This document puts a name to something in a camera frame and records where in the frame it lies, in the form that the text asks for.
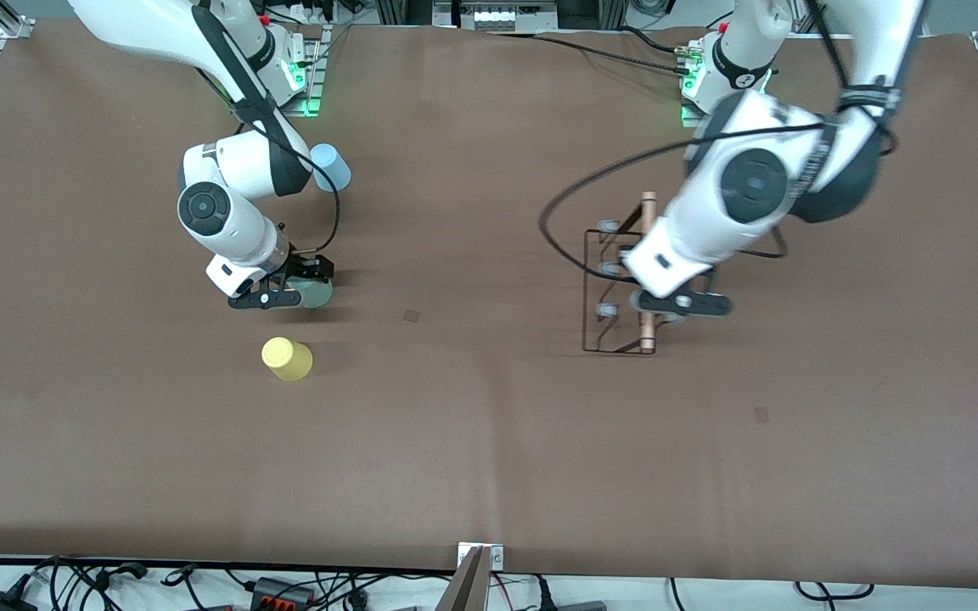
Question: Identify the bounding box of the grey-green plastic cup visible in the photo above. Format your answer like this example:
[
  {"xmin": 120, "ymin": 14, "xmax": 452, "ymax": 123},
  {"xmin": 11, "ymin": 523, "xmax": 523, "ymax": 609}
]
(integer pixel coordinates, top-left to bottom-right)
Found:
[{"xmin": 295, "ymin": 278, "xmax": 334, "ymax": 311}]

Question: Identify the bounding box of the yellow plastic cup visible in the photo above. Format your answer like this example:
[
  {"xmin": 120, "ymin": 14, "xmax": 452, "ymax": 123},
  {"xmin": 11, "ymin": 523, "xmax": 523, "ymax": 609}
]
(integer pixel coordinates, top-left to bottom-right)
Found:
[{"xmin": 261, "ymin": 337, "xmax": 314, "ymax": 382}]

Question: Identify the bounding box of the black wire cup holder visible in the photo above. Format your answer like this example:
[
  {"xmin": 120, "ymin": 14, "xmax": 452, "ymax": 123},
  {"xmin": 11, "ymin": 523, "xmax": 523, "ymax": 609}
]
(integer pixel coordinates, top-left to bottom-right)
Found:
[{"xmin": 582, "ymin": 191, "xmax": 715, "ymax": 356}]

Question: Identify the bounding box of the light blue plastic cup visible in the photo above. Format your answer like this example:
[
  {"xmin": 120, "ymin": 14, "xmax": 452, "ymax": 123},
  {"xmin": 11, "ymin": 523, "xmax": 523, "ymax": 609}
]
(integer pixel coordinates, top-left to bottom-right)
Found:
[{"xmin": 309, "ymin": 143, "xmax": 352, "ymax": 193}]

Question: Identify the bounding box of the brown paper table cover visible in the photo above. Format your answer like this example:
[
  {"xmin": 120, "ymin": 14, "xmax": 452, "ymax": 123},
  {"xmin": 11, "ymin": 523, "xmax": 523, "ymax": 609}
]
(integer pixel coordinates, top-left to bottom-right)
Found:
[{"xmin": 0, "ymin": 19, "xmax": 978, "ymax": 591}]

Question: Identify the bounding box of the white power strip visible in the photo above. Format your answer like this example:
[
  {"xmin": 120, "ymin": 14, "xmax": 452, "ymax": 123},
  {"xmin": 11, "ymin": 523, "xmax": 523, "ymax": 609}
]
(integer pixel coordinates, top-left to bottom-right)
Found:
[{"xmin": 455, "ymin": 0, "xmax": 559, "ymax": 33}]

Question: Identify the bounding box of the orange black connector block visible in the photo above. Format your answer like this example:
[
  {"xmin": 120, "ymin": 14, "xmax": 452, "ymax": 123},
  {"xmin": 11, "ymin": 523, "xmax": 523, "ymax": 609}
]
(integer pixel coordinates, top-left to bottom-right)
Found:
[{"xmin": 250, "ymin": 576, "xmax": 314, "ymax": 609}]

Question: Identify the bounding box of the aluminium profile beam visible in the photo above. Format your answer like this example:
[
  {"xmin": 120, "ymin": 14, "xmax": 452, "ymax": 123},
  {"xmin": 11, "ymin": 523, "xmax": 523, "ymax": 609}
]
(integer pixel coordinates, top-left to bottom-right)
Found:
[{"xmin": 433, "ymin": 547, "xmax": 495, "ymax": 611}]

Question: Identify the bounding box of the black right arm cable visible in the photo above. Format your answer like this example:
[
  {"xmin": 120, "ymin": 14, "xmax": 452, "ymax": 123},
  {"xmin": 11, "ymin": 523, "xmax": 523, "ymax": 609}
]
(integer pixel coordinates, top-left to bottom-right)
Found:
[{"xmin": 190, "ymin": 4, "xmax": 343, "ymax": 255}]

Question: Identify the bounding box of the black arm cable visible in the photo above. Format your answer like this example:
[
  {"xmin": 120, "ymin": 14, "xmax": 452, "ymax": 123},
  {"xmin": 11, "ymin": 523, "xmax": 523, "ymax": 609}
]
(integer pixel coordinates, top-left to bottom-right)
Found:
[
  {"xmin": 190, "ymin": 4, "xmax": 343, "ymax": 255},
  {"xmin": 537, "ymin": 0, "xmax": 899, "ymax": 266}
]

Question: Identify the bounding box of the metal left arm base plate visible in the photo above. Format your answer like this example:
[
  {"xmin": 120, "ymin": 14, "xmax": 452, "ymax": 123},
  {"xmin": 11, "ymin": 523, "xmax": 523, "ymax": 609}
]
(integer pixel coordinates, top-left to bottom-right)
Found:
[{"xmin": 680, "ymin": 85, "xmax": 715, "ymax": 130}]

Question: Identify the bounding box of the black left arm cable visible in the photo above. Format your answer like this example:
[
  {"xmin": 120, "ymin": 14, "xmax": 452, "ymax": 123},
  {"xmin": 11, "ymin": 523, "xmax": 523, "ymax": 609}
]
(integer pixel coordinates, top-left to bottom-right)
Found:
[{"xmin": 537, "ymin": 0, "xmax": 899, "ymax": 266}]

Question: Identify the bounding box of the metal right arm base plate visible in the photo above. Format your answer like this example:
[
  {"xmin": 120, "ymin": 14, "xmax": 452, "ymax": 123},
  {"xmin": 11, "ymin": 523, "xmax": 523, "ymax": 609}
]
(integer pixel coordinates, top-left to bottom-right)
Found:
[{"xmin": 284, "ymin": 24, "xmax": 325, "ymax": 118}]

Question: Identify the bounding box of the thin black table cable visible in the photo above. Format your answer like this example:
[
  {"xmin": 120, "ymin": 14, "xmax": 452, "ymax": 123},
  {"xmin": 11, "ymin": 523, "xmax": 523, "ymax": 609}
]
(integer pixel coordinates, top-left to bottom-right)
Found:
[{"xmin": 616, "ymin": 24, "xmax": 689, "ymax": 56}]

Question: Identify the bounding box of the thick black table cable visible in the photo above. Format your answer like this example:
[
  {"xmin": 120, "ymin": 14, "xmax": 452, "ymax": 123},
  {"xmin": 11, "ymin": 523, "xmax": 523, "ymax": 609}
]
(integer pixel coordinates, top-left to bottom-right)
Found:
[{"xmin": 489, "ymin": 30, "xmax": 694, "ymax": 77}]

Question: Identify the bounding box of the metal corner bracket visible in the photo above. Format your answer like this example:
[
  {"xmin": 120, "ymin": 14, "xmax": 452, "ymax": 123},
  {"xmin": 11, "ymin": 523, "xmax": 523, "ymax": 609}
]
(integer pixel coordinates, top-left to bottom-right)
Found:
[{"xmin": 457, "ymin": 542, "xmax": 505, "ymax": 571}]

